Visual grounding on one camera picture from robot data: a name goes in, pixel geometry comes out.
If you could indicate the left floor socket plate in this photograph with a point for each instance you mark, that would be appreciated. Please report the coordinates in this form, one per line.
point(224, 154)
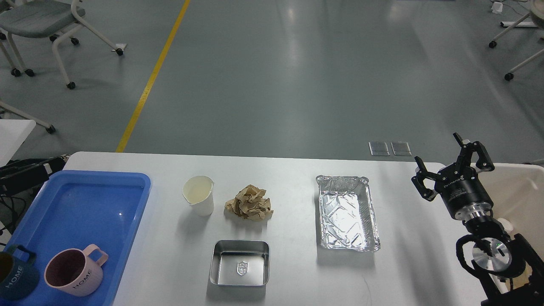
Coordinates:
point(378, 148)

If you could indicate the crumpled brown paper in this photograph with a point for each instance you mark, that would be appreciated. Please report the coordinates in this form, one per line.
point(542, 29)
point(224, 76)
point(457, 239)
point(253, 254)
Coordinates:
point(250, 203)

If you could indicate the white plastic bin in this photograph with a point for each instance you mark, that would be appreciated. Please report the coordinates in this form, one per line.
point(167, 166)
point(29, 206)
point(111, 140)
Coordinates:
point(517, 191)

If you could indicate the dark blue mug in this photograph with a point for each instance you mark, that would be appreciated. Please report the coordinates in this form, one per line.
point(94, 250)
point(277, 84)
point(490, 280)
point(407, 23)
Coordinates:
point(18, 278)

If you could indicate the white chair leg left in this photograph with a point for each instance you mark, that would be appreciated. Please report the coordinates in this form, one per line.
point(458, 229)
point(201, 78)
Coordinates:
point(47, 126)

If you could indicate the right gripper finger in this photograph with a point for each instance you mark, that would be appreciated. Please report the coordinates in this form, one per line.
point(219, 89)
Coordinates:
point(464, 159)
point(418, 180)

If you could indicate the white cup in bin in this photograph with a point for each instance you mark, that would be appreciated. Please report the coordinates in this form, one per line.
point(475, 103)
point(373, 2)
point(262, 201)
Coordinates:
point(507, 225)

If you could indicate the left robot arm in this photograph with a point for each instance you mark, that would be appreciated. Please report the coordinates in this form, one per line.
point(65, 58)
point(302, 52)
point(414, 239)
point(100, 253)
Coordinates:
point(24, 174)

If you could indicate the grey chair on castors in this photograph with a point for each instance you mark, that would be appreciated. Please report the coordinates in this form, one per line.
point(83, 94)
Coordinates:
point(45, 18)

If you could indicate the right floor socket plate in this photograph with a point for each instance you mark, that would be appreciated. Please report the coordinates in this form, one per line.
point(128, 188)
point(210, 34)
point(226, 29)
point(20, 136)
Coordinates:
point(401, 148)

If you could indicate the steel rectangular tray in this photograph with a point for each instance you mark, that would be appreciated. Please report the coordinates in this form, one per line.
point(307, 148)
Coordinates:
point(240, 263)

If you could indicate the white paper cup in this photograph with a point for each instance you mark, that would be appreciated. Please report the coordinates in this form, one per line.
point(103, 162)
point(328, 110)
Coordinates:
point(198, 192)

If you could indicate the blue plastic tray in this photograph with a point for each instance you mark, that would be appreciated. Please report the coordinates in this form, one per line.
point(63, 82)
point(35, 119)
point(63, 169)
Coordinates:
point(74, 209)

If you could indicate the pink mug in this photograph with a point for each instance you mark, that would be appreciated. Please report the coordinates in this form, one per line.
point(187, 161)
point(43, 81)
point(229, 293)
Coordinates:
point(76, 272)

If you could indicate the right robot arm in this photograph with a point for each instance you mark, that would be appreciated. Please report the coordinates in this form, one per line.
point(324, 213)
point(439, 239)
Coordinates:
point(508, 268)

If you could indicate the white side table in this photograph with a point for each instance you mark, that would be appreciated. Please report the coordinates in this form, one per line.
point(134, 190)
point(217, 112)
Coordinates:
point(13, 132)

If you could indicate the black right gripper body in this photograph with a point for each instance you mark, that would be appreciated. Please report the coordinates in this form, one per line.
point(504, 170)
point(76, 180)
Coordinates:
point(462, 193)

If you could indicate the floor socket plate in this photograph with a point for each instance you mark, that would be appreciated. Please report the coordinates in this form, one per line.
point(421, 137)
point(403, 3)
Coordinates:
point(378, 148)
point(401, 148)

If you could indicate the aluminium foil tray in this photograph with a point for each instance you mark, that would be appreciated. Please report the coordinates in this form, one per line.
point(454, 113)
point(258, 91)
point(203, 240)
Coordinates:
point(346, 214)

